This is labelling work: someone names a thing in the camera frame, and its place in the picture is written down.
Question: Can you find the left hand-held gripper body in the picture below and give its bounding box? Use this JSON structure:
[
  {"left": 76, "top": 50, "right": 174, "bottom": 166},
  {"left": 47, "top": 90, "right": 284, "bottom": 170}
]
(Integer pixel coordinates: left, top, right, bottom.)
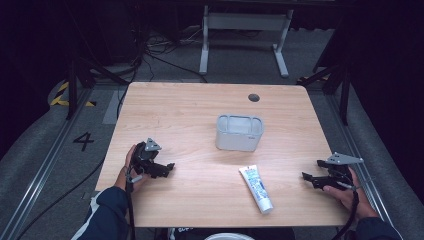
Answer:
[{"left": 130, "top": 137, "right": 163, "bottom": 176}]

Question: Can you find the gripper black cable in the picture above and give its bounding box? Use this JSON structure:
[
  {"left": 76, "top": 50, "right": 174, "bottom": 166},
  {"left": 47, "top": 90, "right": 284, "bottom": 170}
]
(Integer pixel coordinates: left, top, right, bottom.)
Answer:
[
  {"left": 123, "top": 165, "right": 137, "bottom": 240},
  {"left": 331, "top": 181, "right": 362, "bottom": 240}
]

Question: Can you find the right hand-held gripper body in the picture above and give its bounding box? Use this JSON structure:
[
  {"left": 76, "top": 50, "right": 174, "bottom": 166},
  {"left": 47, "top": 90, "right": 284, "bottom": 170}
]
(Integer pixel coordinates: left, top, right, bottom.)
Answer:
[{"left": 324, "top": 151, "right": 365, "bottom": 192}]

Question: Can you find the black metal stand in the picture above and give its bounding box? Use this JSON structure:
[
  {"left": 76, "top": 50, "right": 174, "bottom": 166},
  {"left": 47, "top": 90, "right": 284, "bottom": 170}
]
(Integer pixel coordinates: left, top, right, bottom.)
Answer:
[
  {"left": 63, "top": 49, "right": 130, "bottom": 121},
  {"left": 295, "top": 61, "right": 352, "bottom": 127}
]

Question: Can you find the black floor cable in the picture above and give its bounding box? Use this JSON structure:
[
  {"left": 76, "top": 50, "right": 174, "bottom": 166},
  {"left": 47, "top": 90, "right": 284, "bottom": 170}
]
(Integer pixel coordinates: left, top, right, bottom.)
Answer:
[{"left": 14, "top": 155, "right": 107, "bottom": 240}]

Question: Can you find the metal floor rail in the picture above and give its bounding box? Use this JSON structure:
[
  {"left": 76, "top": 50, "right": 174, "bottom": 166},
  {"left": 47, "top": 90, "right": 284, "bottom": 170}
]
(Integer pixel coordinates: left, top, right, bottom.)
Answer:
[
  {"left": 324, "top": 93, "right": 406, "bottom": 240},
  {"left": 0, "top": 87, "right": 95, "bottom": 240}
]

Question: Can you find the person's left hand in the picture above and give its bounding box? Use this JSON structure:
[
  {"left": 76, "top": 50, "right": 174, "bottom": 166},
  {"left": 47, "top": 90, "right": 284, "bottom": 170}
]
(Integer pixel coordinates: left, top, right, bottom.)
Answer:
[{"left": 114, "top": 143, "right": 152, "bottom": 193}]

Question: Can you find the person's right hand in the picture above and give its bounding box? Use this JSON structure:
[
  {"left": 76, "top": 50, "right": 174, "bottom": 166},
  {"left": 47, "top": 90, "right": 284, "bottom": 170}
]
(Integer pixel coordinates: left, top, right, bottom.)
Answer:
[{"left": 322, "top": 166, "right": 380, "bottom": 222}]

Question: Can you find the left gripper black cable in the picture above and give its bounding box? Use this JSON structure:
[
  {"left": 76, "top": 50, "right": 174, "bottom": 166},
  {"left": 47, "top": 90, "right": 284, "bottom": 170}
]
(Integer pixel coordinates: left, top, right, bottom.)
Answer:
[{"left": 123, "top": 165, "right": 137, "bottom": 240}]

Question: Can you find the white round object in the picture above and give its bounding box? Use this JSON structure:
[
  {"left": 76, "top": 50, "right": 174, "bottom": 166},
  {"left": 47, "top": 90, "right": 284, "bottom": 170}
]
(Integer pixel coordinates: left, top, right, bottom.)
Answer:
[{"left": 203, "top": 232, "right": 256, "bottom": 240}]

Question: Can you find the bundle of black floor cables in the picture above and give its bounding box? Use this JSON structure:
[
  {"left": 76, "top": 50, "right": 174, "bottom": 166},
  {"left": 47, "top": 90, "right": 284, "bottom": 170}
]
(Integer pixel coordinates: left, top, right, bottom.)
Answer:
[{"left": 114, "top": 19, "right": 209, "bottom": 121}]

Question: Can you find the grey plastic organizer container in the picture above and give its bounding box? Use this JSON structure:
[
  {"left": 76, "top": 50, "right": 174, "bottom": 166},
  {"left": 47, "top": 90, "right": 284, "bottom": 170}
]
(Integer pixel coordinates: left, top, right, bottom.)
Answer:
[{"left": 214, "top": 113, "right": 265, "bottom": 153}]

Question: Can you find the yellow black hazard tape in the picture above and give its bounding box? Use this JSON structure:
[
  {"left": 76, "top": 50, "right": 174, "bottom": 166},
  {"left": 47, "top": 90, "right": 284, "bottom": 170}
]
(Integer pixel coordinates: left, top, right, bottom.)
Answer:
[{"left": 49, "top": 80, "right": 98, "bottom": 108}]

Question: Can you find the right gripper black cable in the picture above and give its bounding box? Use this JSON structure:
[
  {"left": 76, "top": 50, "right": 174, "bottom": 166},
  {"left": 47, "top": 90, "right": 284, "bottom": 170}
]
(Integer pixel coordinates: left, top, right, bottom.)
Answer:
[{"left": 331, "top": 181, "right": 362, "bottom": 240}]

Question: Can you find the white metal desk frame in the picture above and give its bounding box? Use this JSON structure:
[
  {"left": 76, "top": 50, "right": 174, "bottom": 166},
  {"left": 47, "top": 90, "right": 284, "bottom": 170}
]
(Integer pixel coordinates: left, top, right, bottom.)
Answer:
[{"left": 198, "top": 4, "right": 295, "bottom": 80}]

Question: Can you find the white toothpaste tube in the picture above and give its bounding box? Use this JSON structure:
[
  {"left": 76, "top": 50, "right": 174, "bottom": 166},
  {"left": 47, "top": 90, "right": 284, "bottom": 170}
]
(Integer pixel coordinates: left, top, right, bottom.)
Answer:
[{"left": 238, "top": 164, "right": 275, "bottom": 215}]

